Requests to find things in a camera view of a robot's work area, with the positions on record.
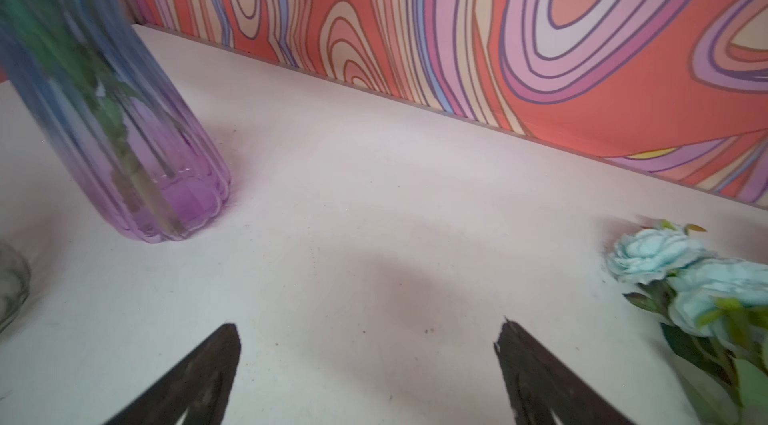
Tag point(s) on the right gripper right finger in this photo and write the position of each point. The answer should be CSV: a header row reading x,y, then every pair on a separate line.
x,y
542,389

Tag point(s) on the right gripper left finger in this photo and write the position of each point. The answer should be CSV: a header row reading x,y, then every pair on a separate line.
x,y
196,390

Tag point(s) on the clear ribbed glass vase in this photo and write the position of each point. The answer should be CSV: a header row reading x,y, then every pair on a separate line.
x,y
15,283

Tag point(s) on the blue purple glass vase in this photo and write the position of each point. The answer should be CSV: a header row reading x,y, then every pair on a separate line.
x,y
113,116

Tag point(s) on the pale blue rose stem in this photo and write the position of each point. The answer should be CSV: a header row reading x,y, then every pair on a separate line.
x,y
713,313

